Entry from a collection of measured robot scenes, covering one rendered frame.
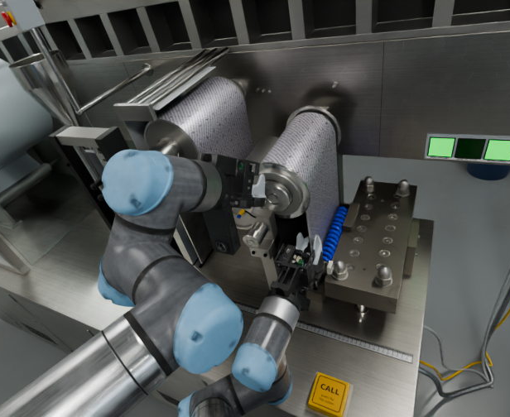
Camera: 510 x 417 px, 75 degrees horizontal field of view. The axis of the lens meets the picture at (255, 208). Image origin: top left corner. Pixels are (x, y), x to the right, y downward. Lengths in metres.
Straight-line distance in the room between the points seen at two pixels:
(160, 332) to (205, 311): 0.05
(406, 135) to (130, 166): 0.72
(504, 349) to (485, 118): 1.32
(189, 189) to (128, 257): 0.11
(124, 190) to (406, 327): 0.72
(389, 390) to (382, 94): 0.66
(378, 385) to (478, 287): 1.43
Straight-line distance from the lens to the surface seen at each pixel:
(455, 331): 2.00
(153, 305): 0.34
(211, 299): 0.33
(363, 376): 0.84
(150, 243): 0.41
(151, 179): 0.38
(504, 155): 0.97
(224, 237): 0.56
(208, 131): 0.78
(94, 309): 1.17
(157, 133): 0.80
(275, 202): 0.70
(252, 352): 0.60
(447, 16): 0.85
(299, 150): 0.72
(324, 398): 0.80
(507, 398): 1.91
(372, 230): 0.92
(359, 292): 0.80
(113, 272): 0.43
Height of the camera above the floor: 1.68
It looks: 39 degrees down
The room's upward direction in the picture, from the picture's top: 15 degrees counter-clockwise
